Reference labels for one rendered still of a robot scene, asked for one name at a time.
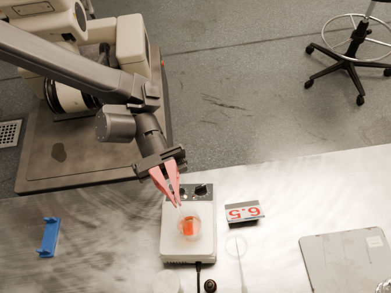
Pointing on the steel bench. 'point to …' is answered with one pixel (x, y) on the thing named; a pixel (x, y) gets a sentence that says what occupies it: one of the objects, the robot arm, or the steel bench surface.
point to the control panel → (194, 192)
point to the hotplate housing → (195, 256)
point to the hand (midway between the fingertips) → (176, 202)
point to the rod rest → (49, 237)
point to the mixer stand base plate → (347, 260)
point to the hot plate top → (170, 212)
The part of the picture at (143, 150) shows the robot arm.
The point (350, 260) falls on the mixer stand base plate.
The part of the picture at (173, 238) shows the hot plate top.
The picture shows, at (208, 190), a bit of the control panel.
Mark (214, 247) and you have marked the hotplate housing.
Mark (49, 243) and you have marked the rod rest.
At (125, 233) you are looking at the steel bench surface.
